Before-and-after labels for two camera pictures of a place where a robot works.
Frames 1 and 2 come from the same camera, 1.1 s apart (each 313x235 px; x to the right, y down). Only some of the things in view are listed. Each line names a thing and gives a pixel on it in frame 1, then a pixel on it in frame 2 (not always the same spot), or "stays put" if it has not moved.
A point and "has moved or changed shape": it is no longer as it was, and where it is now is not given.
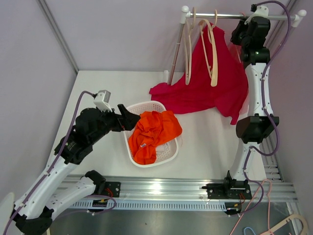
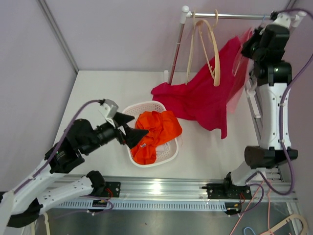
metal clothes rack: (185, 14) stays put
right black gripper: (241, 26) → (257, 35)
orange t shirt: (153, 128) stays put
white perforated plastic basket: (166, 152) stays put
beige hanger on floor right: (303, 220) stays put
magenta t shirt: (212, 77) has moved or changed shape
